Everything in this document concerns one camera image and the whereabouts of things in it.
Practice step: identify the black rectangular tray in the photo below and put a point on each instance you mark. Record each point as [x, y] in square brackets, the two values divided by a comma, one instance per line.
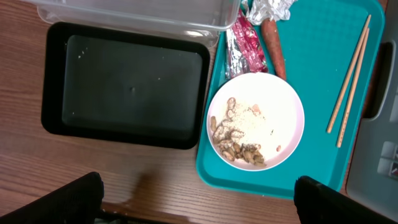
[122, 86]

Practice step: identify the orange carrot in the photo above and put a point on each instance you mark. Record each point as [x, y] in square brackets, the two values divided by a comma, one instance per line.
[271, 38]

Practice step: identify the teal serving tray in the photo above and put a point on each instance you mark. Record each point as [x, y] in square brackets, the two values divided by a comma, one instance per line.
[318, 42]

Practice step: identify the wooden chopstick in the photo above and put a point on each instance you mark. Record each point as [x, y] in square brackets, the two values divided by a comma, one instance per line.
[357, 67]
[349, 73]

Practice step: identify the red foil snack wrapper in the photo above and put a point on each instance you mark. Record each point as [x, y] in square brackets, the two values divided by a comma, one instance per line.
[244, 52]

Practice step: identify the grey dishwasher rack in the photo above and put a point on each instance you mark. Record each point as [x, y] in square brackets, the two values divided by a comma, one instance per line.
[372, 179]

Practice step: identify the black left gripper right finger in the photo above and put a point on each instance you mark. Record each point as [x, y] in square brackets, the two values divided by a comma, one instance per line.
[317, 203]

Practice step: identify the clear plastic bin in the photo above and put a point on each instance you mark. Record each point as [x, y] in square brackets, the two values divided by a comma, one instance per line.
[195, 20]

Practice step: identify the crumpled white tissue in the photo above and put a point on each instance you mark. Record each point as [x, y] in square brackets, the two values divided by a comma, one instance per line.
[259, 10]

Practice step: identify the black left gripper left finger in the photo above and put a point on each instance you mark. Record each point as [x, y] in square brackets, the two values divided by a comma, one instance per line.
[77, 202]

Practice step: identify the pink plate with food scraps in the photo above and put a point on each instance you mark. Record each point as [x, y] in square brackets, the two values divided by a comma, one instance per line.
[255, 122]

